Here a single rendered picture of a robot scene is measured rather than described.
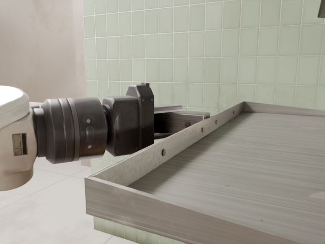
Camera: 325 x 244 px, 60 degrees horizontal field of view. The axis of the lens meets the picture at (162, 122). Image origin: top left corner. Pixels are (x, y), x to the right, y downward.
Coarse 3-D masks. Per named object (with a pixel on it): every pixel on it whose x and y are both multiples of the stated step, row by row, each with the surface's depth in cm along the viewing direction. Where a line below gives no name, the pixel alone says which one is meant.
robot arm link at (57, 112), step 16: (32, 112) 35; (48, 112) 35; (64, 112) 35; (0, 128) 32; (16, 128) 32; (32, 128) 34; (48, 128) 34; (64, 128) 35; (0, 144) 32; (16, 144) 33; (32, 144) 34; (48, 144) 35; (64, 144) 35; (0, 160) 33; (16, 160) 34; (32, 160) 35; (48, 160) 37; (64, 160) 37; (0, 176) 34; (16, 176) 35; (32, 176) 38
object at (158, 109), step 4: (176, 104) 48; (156, 108) 43; (160, 108) 44; (164, 108) 44; (168, 108) 45; (172, 108) 45; (176, 108) 46; (180, 108) 46; (156, 112) 43; (160, 112) 44; (164, 112) 44
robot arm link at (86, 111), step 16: (112, 96) 42; (128, 96) 42; (144, 96) 41; (80, 112) 36; (96, 112) 37; (112, 112) 39; (128, 112) 40; (144, 112) 41; (80, 128) 36; (96, 128) 36; (112, 128) 39; (128, 128) 41; (144, 128) 42; (80, 144) 36; (96, 144) 37; (112, 144) 40; (128, 144) 41; (144, 144) 42
